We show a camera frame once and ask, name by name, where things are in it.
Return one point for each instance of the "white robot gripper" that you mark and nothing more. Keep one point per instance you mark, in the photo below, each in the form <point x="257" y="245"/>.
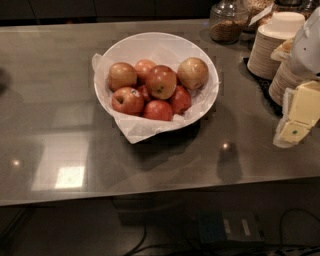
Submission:
<point x="307" y="53"/>

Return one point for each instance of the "yellowish apple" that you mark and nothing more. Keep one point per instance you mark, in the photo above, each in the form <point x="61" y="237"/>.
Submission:
<point x="193" y="73"/>

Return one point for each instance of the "red apple right front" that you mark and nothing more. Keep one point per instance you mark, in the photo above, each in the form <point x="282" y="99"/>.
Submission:
<point x="180" y="101"/>

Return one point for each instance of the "white bowl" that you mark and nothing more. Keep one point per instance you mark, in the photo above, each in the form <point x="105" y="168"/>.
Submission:
<point x="154" y="39"/>

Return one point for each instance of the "red apple top centre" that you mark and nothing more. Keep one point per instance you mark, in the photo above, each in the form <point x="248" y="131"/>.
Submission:
<point x="161" y="82"/>

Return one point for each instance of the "red apple front centre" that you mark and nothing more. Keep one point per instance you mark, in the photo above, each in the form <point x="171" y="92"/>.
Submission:
<point x="158" y="110"/>

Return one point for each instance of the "red apple at back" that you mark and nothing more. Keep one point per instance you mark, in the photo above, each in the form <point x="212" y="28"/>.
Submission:
<point x="142" y="68"/>

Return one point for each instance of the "small red apple middle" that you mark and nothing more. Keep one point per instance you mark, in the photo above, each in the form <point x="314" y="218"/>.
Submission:
<point x="144" y="92"/>

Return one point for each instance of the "red apple front left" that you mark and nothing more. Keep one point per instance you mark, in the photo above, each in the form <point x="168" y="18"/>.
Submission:
<point x="128" y="100"/>

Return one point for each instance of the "pale apple at left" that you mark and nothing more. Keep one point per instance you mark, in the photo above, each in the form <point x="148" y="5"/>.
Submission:
<point x="121" y="74"/>

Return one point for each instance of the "front stack of paper bowls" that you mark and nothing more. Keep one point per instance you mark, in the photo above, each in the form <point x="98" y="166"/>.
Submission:
<point x="283" y="79"/>

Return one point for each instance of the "stack of paper bowls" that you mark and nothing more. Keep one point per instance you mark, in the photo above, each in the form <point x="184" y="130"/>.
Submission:
<point x="280" y="27"/>
<point x="283" y="79"/>

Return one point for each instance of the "black tray under stacks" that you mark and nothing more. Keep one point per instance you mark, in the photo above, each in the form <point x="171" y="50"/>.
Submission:
<point x="268" y="102"/>

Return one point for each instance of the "rear stack of paper bowls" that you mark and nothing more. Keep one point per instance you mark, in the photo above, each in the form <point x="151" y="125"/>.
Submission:
<point x="280" y="27"/>

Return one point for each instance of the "glass jar with cereal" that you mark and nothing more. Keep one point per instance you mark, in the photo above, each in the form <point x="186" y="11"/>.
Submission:
<point x="227" y="20"/>

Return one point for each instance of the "dark box under table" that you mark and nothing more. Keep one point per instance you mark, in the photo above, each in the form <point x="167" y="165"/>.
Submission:
<point x="229" y="228"/>

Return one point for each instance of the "white paper liner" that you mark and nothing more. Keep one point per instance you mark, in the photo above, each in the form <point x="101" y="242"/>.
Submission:
<point x="137" y="129"/>

